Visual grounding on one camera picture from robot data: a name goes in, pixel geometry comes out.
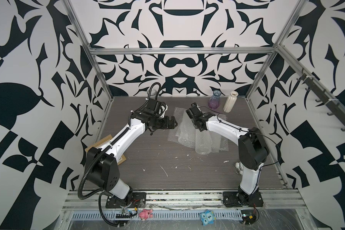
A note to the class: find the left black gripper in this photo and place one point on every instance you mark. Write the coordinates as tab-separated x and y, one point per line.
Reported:
165	125

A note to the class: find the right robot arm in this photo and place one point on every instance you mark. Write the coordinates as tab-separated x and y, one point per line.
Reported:
253	149

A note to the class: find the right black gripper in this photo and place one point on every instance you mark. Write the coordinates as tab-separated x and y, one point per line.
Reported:
205	114

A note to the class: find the purple blue glass vase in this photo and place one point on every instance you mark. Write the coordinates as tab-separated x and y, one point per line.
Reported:
214	101

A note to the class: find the wooden picture frame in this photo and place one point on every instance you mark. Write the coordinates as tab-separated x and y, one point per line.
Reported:
105	141

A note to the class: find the right circuit board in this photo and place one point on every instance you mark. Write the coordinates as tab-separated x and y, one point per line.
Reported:
249	217

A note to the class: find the white ribbed ceramic vase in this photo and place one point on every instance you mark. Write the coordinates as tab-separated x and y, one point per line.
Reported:
230	102

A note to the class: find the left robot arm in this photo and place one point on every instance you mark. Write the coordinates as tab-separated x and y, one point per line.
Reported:
101	173

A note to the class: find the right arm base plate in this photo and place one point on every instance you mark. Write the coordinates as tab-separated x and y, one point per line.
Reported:
241	199

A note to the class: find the white alarm clock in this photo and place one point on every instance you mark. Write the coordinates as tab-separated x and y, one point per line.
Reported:
238	168

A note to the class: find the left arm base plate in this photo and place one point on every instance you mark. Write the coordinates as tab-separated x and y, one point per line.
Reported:
132	200

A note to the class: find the bubble-wrapped roll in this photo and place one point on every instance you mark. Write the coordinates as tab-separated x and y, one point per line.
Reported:
203	142

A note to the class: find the clear glass vase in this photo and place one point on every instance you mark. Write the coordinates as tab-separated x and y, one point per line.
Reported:
151	93

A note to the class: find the black hook rail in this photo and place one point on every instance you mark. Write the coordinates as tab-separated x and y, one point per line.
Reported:
324	96

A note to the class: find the white perforated cable duct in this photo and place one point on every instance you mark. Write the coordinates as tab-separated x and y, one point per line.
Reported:
235	215

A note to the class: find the blue toy figure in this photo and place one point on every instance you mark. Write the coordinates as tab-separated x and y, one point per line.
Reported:
207	217

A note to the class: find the circuit board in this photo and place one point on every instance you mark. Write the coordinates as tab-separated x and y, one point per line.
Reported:
128	214
249	217

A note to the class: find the bubble wrap around vase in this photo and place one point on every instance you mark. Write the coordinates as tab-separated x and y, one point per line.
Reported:
175	135

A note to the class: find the left circuit board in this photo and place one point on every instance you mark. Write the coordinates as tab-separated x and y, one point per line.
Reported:
128	214

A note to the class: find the pink toy figure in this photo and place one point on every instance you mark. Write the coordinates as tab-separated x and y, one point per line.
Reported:
145	214

